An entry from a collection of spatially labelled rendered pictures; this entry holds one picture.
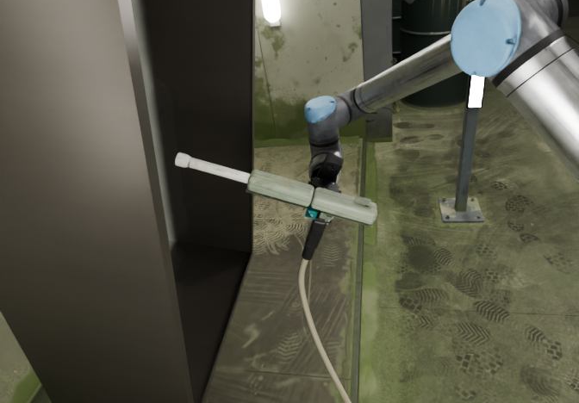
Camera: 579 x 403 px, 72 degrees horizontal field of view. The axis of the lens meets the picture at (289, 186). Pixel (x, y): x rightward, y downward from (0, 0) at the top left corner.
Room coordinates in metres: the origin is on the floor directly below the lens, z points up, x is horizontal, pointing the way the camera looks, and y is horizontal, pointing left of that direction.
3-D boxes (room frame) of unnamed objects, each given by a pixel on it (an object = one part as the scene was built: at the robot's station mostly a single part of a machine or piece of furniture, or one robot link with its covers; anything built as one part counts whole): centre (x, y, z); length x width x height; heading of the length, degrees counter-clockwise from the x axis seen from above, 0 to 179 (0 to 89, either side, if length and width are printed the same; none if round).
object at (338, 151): (1.06, -0.13, 0.80); 0.12 x 0.09 x 0.10; 167
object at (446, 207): (1.62, -0.87, 0.01); 0.20 x 0.20 x 0.01; 75
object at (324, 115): (1.07, -0.13, 0.91); 0.12 x 0.09 x 0.12; 122
